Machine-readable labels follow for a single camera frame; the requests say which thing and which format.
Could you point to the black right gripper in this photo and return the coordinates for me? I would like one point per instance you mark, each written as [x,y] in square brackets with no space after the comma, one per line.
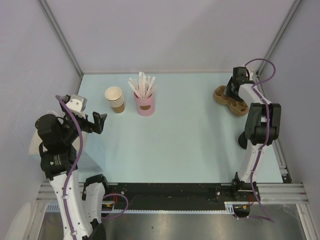
[228,89]

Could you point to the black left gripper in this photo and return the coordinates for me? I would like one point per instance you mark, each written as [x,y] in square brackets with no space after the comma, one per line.
[89,126]

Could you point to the brown pulp cup carrier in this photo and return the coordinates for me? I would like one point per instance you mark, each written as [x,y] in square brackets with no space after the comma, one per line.
[238,108]

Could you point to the white and blue paper bag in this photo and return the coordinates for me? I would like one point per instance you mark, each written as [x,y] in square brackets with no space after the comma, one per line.
[86,162]

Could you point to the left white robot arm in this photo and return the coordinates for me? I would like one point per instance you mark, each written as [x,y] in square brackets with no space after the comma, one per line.
[80,209]

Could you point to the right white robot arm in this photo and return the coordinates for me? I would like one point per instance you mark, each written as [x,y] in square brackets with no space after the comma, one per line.
[262,127]

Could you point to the stack of brown paper cups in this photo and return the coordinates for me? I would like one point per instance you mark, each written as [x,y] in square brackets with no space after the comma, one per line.
[114,96]

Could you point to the pink straw holder cup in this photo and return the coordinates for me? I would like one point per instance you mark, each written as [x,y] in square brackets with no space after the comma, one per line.
[145,107]

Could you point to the bundle of wrapped white straws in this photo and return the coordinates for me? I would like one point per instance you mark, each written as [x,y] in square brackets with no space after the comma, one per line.
[144,86]

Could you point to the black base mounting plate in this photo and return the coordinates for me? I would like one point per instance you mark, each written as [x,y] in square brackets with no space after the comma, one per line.
[182,196]

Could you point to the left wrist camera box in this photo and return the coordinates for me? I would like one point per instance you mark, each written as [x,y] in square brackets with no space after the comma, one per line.
[77,105]

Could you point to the aluminium frame rail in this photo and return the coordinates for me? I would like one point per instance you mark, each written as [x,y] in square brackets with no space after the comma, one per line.
[269,193]

